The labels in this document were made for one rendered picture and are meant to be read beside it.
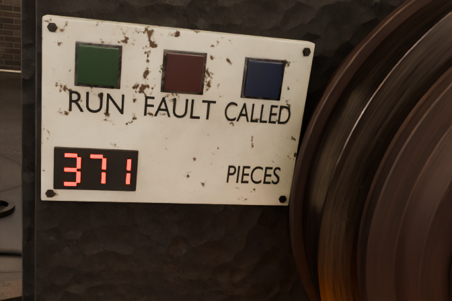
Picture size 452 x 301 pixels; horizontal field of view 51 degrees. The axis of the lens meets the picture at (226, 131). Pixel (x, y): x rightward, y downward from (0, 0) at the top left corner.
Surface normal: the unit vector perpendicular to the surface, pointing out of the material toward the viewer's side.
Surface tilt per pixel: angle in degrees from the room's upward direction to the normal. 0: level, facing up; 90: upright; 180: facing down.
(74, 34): 90
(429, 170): 74
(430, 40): 90
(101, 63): 90
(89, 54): 90
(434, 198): 79
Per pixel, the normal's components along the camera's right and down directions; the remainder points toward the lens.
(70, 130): 0.19, 0.29
